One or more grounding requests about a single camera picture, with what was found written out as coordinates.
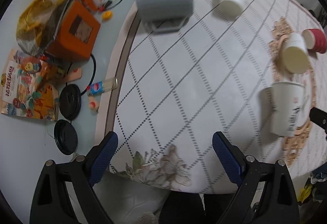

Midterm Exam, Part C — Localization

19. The red ribbed paper cup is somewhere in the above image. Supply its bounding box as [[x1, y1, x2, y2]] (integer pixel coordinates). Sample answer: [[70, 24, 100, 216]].
[[301, 29, 327, 54]]

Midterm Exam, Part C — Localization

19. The black round lid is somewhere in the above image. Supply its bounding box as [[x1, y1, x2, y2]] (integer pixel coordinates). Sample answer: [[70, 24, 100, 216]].
[[59, 84, 82, 121], [54, 119, 78, 155]]

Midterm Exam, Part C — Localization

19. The small pepsi bottle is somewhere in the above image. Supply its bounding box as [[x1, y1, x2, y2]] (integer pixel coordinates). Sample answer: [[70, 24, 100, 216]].
[[86, 77, 118, 96]]

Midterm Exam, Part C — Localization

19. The patterned white tablecloth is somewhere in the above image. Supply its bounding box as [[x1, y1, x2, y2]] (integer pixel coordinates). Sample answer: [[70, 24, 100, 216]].
[[96, 0, 326, 194]]

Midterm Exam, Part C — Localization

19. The colourful snack packet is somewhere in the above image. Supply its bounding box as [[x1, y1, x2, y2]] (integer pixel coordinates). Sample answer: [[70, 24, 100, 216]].
[[1, 49, 64, 121]]

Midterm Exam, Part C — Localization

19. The orange box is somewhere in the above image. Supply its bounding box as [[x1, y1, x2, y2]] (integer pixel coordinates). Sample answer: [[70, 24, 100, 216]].
[[45, 0, 100, 62]]

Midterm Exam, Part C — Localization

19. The small yellow toy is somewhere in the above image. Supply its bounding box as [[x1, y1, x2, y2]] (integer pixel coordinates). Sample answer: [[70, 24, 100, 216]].
[[101, 10, 113, 21]]

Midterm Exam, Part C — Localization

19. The yellow foil bag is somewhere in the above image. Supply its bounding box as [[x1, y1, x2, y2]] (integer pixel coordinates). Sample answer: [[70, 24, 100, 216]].
[[16, 0, 65, 56]]

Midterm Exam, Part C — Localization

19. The grey ribbed mug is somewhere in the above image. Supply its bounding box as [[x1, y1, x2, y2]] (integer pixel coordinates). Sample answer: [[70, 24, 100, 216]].
[[136, 0, 193, 33]]

